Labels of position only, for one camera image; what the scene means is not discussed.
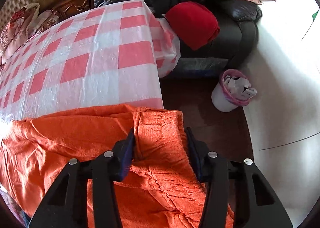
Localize orange pants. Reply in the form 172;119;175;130
0;104;235;228

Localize white wardrobe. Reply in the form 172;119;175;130
242;0;319;227

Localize white trash bin pink bag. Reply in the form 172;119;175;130
211;69;257;113

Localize pink checkered plastic sheet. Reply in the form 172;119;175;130
1;0;180;122

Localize folded floral quilt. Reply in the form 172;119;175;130
1;3;60;65

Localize black leather armchair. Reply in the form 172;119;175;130
94;0;262;71

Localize red cloth bundle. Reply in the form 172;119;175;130
165;1;220;51

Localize dark wooden nightstand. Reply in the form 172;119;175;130
52;0;94;21

